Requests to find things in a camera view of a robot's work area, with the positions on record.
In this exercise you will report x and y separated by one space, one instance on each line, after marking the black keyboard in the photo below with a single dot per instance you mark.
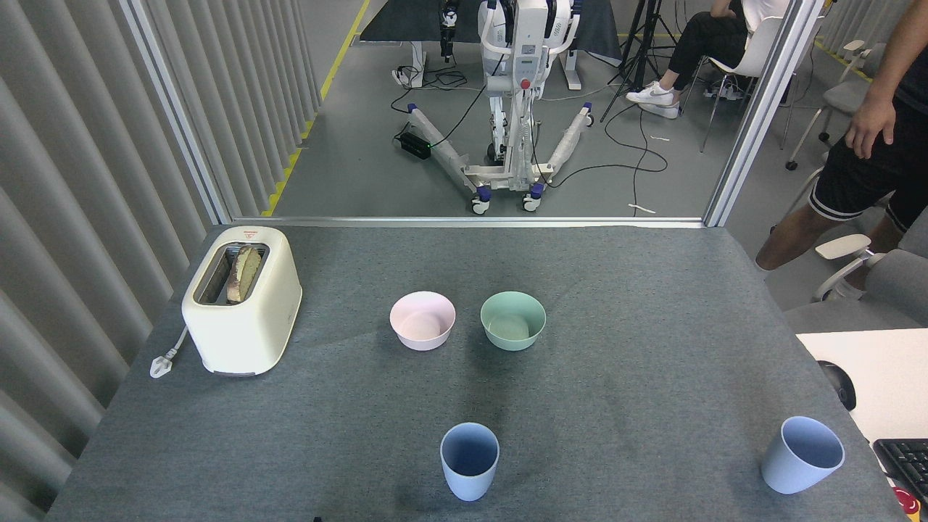
910 464

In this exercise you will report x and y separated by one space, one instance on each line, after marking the standing person's right hand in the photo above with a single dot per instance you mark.
870 127

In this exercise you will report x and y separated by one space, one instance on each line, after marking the silver post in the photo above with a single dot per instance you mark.
761 109
177 116

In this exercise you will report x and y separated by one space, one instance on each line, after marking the white chair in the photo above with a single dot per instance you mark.
754 54

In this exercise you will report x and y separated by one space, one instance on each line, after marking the standing person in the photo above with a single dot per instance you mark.
863 181

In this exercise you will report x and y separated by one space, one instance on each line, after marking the green bowl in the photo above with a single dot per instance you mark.
512 326

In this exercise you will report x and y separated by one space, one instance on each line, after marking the hanging black robot gripper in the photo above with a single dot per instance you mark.
449 29

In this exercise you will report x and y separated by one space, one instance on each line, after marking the dark background table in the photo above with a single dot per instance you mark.
399 22

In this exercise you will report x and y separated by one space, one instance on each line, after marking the silver horizontal rail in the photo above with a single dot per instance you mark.
464 222

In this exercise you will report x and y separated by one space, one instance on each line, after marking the white floor power strip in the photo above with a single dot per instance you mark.
402 77

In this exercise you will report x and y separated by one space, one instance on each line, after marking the white stand on wheels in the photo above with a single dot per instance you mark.
523 72

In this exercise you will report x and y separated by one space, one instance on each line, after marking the red emergency stop button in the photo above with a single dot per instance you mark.
906 502

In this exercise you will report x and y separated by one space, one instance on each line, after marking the white desk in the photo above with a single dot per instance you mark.
892 377

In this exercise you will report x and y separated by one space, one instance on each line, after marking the black tripod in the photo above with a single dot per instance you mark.
647 29

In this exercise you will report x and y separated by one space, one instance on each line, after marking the pink bowl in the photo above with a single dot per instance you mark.
423 326

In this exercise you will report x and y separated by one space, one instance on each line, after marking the cream toaster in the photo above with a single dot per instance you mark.
246 333

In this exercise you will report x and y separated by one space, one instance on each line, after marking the seated person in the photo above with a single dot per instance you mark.
699 40

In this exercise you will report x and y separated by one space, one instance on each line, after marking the blue plastic cup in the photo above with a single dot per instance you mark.
470 482
786 471

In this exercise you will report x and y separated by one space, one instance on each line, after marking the black computer mouse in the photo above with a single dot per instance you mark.
841 388

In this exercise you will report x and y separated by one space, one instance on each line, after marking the bread slice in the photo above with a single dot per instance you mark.
245 274

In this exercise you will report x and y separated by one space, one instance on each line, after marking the standing person's right forearm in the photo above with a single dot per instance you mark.
895 51

